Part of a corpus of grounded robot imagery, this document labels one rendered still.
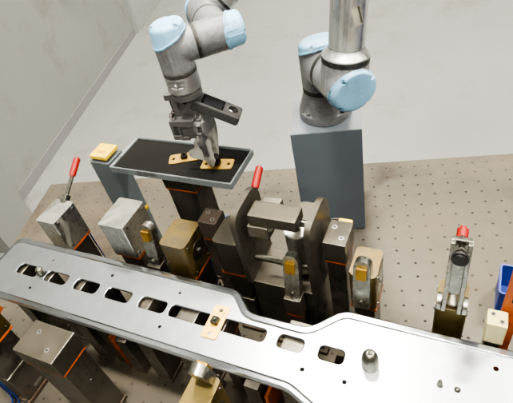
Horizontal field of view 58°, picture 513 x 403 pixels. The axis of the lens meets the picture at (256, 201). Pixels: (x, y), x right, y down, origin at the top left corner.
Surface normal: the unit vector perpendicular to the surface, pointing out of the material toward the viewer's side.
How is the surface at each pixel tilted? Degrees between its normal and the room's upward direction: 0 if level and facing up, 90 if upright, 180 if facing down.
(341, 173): 90
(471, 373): 0
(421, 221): 0
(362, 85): 97
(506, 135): 0
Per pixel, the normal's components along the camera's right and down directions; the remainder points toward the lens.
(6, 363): 0.91, 0.15
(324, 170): -0.11, 0.69
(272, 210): -0.18, -0.72
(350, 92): 0.32, 0.70
